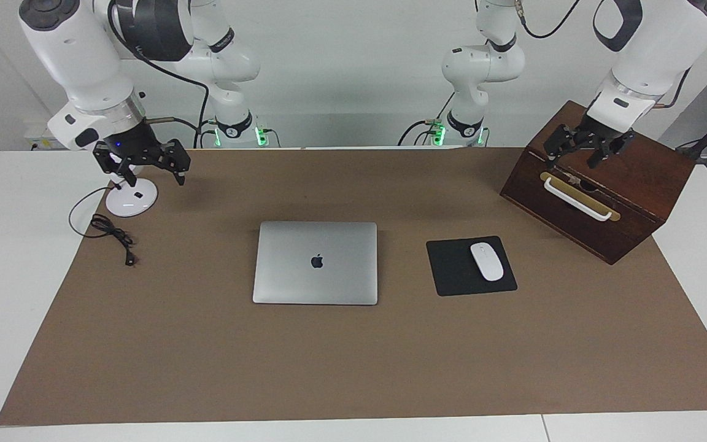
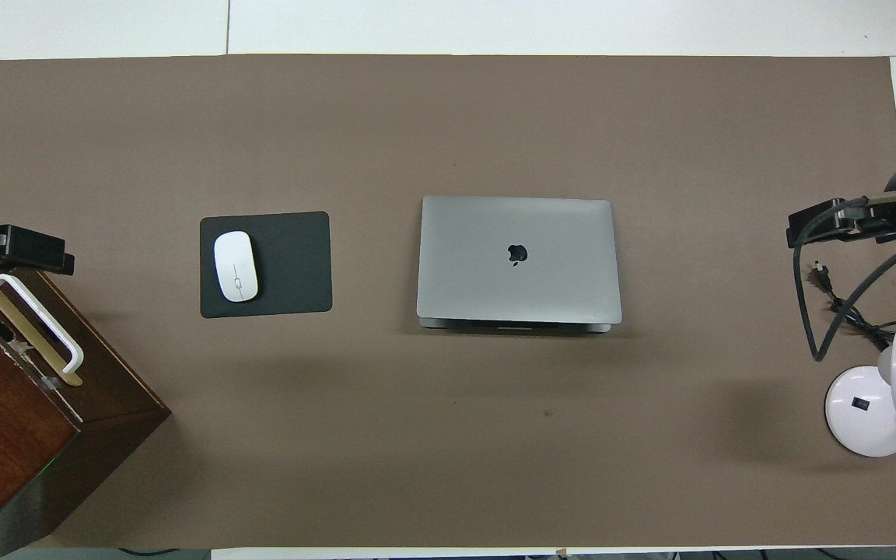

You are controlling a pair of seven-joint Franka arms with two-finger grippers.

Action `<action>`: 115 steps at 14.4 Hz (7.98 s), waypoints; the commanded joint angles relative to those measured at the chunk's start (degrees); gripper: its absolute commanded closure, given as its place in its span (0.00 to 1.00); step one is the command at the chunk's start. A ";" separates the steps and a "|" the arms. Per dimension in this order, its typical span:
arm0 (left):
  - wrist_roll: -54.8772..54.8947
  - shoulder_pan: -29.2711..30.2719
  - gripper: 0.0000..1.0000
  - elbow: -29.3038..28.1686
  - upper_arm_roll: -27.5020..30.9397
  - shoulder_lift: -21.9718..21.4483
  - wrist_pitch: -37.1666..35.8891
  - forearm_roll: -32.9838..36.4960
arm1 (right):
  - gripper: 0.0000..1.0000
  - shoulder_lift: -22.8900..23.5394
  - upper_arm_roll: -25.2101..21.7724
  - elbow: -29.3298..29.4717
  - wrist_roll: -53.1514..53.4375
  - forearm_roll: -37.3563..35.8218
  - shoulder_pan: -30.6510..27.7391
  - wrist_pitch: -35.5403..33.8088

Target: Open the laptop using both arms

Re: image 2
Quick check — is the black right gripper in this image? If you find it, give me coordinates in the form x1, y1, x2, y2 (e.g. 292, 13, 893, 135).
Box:
786, 198, 896, 250

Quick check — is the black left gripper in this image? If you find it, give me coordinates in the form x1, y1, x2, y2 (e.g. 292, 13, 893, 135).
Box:
0, 224, 76, 278

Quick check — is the grey Apple laptop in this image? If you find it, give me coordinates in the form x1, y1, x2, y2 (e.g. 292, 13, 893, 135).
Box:
416, 195, 623, 334

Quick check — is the dark brown wooden box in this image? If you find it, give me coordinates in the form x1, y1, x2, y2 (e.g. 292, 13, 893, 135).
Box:
0, 268, 172, 558

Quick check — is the white computer mouse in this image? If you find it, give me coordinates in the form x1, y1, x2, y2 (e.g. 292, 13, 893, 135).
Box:
213, 230, 259, 303

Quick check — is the white desk lamp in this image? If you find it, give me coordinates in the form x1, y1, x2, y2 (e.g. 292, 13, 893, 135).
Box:
824, 320, 896, 458

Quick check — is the black mouse pad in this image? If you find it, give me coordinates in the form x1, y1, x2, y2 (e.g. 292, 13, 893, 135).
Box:
199, 211, 334, 319

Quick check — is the brown table mat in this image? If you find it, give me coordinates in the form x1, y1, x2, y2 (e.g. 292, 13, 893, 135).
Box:
0, 54, 896, 550

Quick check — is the white box handle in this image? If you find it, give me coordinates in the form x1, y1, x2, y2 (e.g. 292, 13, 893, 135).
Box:
0, 273, 85, 376

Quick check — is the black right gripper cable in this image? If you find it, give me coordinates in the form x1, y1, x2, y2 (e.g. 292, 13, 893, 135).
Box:
793, 187, 896, 363

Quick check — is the black lamp power cable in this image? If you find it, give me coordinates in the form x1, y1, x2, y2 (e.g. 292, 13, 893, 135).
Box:
807, 263, 896, 352

